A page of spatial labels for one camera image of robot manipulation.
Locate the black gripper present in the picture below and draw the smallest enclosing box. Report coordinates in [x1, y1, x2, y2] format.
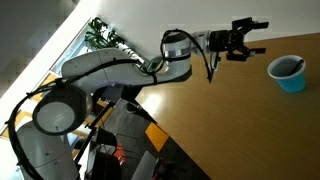
[208, 16, 270, 62]

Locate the black pen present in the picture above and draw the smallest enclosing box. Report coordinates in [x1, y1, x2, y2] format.
[288, 58, 305, 76]

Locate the blue and white cup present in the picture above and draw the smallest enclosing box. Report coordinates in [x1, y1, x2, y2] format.
[267, 54, 307, 94]

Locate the green box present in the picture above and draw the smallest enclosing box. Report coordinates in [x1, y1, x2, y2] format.
[146, 56, 164, 73]

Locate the green potted plant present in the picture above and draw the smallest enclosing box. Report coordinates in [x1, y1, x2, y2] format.
[83, 16, 148, 64]

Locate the white framed window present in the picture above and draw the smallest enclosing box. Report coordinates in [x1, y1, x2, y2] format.
[51, 18, 101, 81]

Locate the black tripod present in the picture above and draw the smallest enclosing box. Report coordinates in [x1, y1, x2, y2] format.
[74, 101, 116, 180]

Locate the yellow framed panel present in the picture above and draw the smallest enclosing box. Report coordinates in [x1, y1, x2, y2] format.
[0, 109, 34, 140]
[29, 72, 64, 103]

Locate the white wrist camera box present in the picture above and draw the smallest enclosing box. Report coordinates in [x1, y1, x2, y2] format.
[210, 51, 222, 73]

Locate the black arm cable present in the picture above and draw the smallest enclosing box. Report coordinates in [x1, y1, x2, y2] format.
[6, 28, 216, 180]

